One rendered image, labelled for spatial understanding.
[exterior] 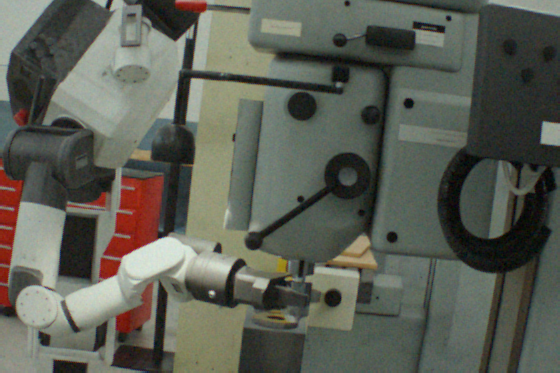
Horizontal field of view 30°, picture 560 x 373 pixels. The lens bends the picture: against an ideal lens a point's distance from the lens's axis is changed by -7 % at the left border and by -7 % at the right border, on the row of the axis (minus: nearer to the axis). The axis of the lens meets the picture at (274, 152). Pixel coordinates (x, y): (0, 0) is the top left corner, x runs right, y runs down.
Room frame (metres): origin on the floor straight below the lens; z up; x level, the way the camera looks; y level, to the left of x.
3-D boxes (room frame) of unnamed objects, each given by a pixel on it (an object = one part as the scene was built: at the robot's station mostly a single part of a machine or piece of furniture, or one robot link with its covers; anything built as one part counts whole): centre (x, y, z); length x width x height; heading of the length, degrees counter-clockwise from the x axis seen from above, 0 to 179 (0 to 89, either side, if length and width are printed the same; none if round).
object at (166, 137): (1.79, 0.16, 1.47); 0.07 x 0.07 x 0.06
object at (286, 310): (1.81, -0.06, 1.23); 0.05 x 0.05 x 0.05
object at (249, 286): (1.85, 0.02, 1.24); 0.13 x 0.12 x 0.10; 156
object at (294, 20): (1.81, -0.11, 1.68); 0.34 x 0.24 x 0.10; 89
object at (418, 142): (1.81, -0.26, 1.47); 0.24 x 0.19 x 0.26; 179
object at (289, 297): (1.78, -0.05, 1.24); 0.06 x 0.02 x 0.03; 66
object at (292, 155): (1.81, -0.07, 1.47); 0.21 x 0.19 x 0.32; 179
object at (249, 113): (1.81, 0.05, 1.44); 0.04 x 0.04 x 0.21; 89
